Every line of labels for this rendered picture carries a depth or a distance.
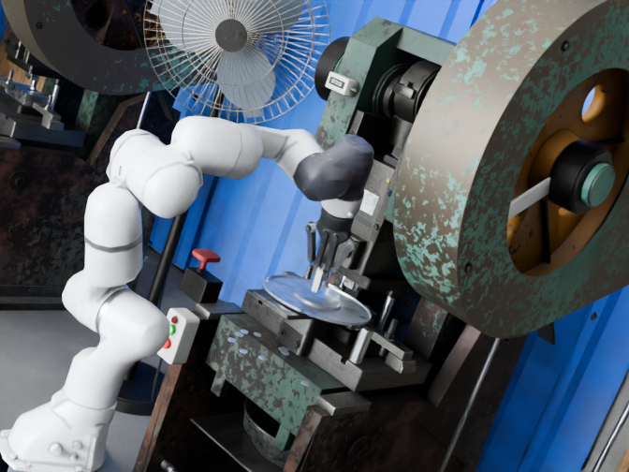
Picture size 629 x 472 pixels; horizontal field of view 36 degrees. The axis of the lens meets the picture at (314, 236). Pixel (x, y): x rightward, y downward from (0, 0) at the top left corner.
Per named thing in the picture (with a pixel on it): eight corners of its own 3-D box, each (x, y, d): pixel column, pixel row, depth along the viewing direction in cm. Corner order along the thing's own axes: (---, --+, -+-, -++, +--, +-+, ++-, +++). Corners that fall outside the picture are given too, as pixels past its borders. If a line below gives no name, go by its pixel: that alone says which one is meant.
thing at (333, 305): (250, 293, 238) (252, 290, 238) (277, 269, 266) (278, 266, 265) (361, 336, 234) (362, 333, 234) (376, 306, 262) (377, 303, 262)
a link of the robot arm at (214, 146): (147, 88, 179) (187, 128, 168) (222, 111, 192) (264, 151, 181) (105, 177, 185) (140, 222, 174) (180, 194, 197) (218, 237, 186)
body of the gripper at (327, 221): (315, 210, 216) (307, 242, 222) (350, 224, 215) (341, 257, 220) (328, 194, 222) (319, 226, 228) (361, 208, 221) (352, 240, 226)
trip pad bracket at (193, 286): (186, 344, 262) (209, 278, 258) (166, 327, 268) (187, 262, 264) (203, 343, 267) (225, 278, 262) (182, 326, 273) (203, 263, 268)
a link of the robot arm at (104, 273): (111, 259, 180) (46, 219, 189) (115, 359, 195) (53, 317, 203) (154, 235, 188) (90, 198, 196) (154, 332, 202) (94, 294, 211)
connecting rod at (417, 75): (383, 197, 240) (433, 65, 232) (348, 178, 248) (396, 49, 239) (431, 202, 256) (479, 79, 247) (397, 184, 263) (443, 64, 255)
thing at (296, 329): (271, 363, 236) (289, 314, 233) (235, 335, 244) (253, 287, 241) (337, 358, 255) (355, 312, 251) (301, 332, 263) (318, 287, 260)
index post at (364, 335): (355, 364, 239) (369, 330, 237) (346, 358, 241) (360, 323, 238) (362, 363, 241) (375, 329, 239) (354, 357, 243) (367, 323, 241)
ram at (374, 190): (351, 275, 243) (393, 166, 235) (311, 250, 252) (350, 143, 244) (393, 276, 256) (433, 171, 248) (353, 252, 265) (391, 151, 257)
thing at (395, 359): (401, 374, 244) (415, 337, 241) (354, 341, 254) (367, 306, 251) (414, 372, 248) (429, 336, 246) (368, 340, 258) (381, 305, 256)
